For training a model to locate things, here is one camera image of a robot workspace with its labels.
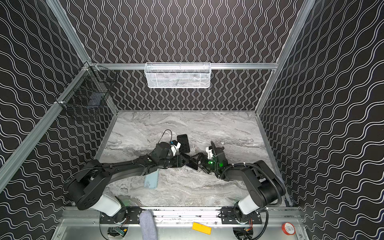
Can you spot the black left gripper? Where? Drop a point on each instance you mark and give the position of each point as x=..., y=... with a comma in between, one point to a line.
x=182, y=160

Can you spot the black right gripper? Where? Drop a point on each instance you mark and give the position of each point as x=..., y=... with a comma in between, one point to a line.
x=207, y=165

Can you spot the white smartphone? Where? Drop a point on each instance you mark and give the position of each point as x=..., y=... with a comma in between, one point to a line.
x=184, y=141

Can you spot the light blue phone case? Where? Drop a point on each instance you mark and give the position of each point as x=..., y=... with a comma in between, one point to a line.
x=151, y=180

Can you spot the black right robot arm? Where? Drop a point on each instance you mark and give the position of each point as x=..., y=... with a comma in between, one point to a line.
x=264, y=188

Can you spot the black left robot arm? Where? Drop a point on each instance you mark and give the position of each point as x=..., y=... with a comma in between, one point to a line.
x=86, y=187

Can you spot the yellow block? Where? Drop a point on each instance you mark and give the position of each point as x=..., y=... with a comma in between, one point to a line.
x=202, y=228

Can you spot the red tape roll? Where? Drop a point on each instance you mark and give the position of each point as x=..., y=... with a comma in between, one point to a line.
x=288, y=229

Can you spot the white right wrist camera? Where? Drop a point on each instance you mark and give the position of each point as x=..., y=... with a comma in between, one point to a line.
x=209, y=151

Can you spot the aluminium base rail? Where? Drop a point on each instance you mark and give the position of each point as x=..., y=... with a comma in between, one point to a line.
x=217, y=217

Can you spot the white wire mesh basket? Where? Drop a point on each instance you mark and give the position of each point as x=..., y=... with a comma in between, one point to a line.
x=178, y=75

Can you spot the black wire mesh basket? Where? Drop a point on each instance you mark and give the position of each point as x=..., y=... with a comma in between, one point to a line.
x=88, y=99

